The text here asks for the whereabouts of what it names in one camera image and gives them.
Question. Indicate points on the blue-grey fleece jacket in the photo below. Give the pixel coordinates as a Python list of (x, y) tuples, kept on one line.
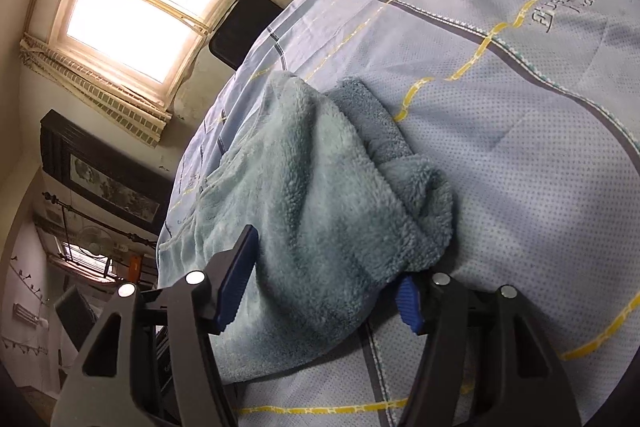
[(310, 217)]

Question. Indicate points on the light blue plaid blanket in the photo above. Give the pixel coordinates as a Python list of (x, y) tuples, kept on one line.
[(525, 157)]

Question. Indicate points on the small side window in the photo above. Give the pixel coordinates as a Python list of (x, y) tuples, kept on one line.
[(85, 259)]

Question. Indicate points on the beige checked curtain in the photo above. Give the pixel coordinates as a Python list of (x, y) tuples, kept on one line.
[(100, 97)]

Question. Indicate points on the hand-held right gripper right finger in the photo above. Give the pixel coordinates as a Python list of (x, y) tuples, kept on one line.
[(409, 304)]

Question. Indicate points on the dark framed painting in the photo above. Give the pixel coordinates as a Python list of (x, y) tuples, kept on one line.
[(100, 177)]

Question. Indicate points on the black coat rack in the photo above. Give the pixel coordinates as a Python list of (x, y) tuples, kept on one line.
[(100, 227)]

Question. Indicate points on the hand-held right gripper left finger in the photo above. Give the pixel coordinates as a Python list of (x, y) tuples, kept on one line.
[(232, 287)]

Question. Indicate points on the white standing fan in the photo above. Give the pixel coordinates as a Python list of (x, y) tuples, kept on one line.
[(95, 241)]

